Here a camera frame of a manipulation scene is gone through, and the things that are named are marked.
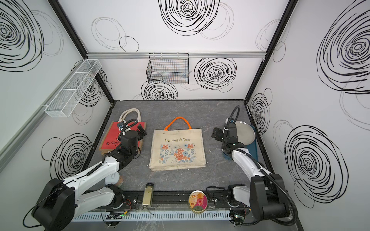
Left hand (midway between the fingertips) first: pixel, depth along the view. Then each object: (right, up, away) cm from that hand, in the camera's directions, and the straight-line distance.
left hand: (135, 127), depth 83 cm
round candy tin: (+36, -35, -13) cm, 52 cm away
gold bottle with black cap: (+11, -35, -12) cm, 39 cm away
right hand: (+52, -3, +5) cm, 52 cm away
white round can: (-8, -26, -9) cm, 29 cm away
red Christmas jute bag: (+4, +6, -17) cm, 18 cm away
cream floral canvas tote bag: (+25, -13, +8) cm, 29 cm away
